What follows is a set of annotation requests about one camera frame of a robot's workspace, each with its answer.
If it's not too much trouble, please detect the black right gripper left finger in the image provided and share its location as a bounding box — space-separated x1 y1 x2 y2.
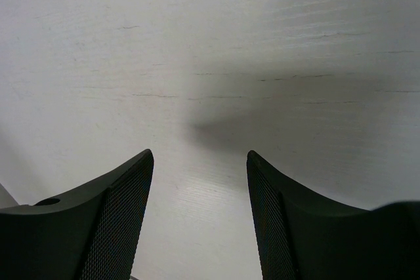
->
1 150 154 279

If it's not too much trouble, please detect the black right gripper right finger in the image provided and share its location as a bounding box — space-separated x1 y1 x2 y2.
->
246 151 419 279

